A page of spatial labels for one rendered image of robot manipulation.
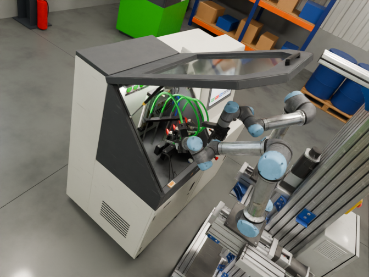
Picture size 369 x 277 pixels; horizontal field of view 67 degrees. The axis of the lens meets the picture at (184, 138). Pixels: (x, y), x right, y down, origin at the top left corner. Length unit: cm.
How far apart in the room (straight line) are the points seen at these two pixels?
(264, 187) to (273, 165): 15
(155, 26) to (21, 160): 343
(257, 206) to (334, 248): 59
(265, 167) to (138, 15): 469
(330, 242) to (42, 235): 211
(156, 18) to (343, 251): 463
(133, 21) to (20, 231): 417
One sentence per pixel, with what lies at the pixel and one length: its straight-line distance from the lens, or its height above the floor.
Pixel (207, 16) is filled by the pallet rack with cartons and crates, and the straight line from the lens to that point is 747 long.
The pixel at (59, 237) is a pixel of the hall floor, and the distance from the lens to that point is 266.
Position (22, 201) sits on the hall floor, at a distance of 286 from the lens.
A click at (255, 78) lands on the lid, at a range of 118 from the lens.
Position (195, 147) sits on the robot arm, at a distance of 143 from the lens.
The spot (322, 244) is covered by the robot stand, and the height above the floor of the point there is 116.
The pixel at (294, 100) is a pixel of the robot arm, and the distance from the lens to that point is 187.
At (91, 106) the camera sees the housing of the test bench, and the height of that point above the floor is 120.
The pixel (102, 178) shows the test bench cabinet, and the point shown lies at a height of 66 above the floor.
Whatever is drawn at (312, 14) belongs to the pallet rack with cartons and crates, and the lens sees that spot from 684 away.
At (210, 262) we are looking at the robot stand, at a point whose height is 21.
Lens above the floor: 236
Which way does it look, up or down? 39 degrees down
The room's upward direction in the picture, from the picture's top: 23 degrees clockwise
